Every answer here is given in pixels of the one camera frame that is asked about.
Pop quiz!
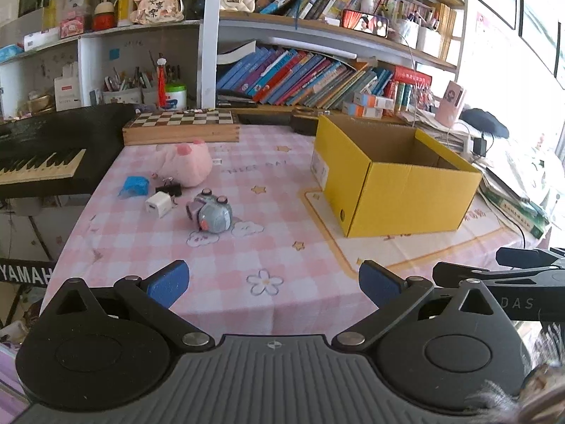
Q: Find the pink plush pig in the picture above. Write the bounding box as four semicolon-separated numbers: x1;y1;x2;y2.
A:
155;138;213;187

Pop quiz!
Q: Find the white pen holder with pens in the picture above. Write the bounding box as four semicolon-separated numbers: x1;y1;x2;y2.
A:
102;66;160;107

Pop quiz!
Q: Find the black binder clip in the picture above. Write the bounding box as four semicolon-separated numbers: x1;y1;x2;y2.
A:
152;176;184;197

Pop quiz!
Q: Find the golden bowl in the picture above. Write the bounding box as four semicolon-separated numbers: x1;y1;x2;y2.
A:
26;93;56;113

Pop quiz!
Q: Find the wooden chessboard box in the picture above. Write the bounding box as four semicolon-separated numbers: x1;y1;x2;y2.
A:
122;110;241;146

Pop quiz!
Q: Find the pink tissue box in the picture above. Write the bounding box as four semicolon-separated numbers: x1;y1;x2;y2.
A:
59;15;87;38

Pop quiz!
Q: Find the white charger plug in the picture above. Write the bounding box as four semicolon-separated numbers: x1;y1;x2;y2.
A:
145;191;176;218

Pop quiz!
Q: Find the yellow white mug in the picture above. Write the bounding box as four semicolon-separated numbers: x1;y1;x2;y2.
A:
115;0;137;27

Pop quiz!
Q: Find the furry grey clothing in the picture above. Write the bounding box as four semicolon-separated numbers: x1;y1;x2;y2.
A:
468;322;565;424

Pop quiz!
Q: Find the white box red label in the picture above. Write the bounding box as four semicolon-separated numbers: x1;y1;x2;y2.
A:
54;75;84;112

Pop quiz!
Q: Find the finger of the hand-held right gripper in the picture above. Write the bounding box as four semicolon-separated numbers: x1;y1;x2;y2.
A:
495;247;565;271
432;261;565;290

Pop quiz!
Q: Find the red round jar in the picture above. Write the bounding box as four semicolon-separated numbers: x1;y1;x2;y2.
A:
91;0;118;31

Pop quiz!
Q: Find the white flat box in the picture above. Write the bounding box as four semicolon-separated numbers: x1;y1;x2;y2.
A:
24;29;60;51

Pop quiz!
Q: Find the white pen cup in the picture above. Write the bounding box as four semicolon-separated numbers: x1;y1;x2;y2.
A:
395;18;442;56

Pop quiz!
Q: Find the red slim ornament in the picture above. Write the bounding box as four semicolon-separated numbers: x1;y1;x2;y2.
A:
156;55;171;107

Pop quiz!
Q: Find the pink checked tablecloth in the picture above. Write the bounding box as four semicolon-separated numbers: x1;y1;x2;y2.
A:
40;124;548;336

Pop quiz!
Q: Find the stack of papers and books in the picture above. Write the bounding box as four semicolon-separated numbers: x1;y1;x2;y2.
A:
477;141;552;239

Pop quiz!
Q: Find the grey toy robot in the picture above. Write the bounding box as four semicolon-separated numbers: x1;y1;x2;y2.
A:
185;189;234;234

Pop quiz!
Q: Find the white jar green lid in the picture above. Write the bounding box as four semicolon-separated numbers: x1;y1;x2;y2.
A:
164;84;188;110

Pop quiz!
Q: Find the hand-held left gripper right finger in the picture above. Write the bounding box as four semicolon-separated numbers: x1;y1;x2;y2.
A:
331;260;517;354

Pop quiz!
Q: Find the row of leaning colourful books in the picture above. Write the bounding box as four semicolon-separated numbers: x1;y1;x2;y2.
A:
216;46;435;109

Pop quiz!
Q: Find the cream mat orange border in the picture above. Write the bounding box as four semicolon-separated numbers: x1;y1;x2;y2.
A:
300;185;526;275

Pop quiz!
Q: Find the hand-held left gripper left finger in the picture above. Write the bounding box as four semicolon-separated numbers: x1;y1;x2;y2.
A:
42;260;217;356

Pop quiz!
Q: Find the blue packet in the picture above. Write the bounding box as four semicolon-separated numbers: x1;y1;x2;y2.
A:
118;176;150;199

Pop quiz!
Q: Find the white bookshelf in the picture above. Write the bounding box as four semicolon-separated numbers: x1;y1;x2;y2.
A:
0;0;469;116

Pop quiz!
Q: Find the orange white carton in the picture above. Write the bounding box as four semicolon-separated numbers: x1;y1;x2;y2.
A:
353;92;396;109
342;101;384;119

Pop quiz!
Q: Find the black piano keyboard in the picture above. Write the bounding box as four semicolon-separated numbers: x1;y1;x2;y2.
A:
0;104;137;204

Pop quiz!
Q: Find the black cloth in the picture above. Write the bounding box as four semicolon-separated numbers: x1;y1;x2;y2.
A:
459;108;510;139

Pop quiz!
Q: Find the black keyboard stand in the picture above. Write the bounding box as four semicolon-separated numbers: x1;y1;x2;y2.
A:
0;203;63;332

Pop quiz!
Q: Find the yellow cardboard box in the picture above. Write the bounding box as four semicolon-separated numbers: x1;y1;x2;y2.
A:
310;115;483;238

